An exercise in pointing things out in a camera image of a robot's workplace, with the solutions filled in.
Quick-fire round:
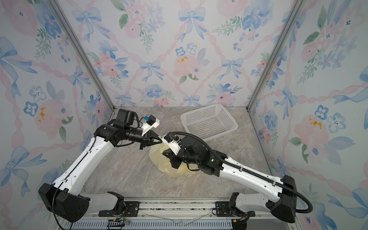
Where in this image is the yellow plastic bag orange print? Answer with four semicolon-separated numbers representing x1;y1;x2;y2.
149;143;195;178

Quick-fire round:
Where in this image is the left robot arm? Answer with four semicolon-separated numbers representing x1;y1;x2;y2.
38;109;162;223

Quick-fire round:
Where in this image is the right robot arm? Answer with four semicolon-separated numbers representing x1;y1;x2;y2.
162;136;297;223

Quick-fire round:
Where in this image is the white plastic basket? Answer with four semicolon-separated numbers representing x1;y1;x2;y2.
180;104;238;141

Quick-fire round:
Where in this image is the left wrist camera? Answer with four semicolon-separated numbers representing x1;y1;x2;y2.
141;115;160;136

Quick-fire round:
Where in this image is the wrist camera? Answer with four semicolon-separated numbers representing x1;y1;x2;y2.
161;135;181;156
141;115;160;136

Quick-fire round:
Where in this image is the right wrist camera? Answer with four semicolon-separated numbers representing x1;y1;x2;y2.
161;135;181;156

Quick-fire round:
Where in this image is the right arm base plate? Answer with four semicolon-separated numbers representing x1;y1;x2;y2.
215;200;256;218

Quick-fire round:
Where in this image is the aluminium frame rail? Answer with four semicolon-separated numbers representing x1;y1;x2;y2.
53;198;300;230

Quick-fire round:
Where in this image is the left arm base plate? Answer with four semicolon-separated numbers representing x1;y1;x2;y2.
98;201;140;218

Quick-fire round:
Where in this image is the black corrugated cable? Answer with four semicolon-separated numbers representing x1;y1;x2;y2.
167;131;313;214

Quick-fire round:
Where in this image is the left corner aluminium post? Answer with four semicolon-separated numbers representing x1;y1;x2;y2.
46;1;115;110

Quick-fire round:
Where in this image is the corner aluminium post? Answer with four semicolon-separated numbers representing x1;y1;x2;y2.
46;1;115;110
246;0;306;111

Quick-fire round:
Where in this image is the right corner aluminium post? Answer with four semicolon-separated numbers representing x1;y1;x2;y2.
246;0;306;111

